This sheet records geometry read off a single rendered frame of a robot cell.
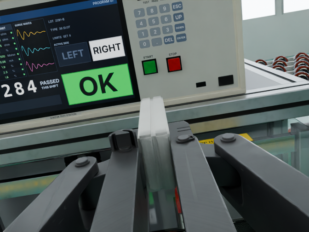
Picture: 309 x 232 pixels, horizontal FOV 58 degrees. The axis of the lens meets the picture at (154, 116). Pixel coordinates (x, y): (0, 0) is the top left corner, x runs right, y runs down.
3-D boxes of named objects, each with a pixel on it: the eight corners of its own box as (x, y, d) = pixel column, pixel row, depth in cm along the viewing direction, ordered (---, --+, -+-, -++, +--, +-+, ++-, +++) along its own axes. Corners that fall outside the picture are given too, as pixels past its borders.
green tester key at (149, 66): (156, 72, 43) (154, 60, 43) (145, 74, 43) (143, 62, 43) (156, 71, 44) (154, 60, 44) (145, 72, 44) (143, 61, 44)
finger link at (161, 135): (152, 135, 13) (169, 132, 13) (151, 96, 19) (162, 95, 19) (163, 191, 14) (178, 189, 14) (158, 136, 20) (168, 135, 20)
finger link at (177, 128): (174, 164, 11) (248, 153, 11) (166, 122, 16) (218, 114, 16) (179, 196, 12) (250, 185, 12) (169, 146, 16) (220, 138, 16)
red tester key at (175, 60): (180, 69, 43) (179, 57, 43) (169, 71, 43) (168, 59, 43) (180, 68, 44) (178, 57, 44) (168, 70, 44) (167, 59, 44)
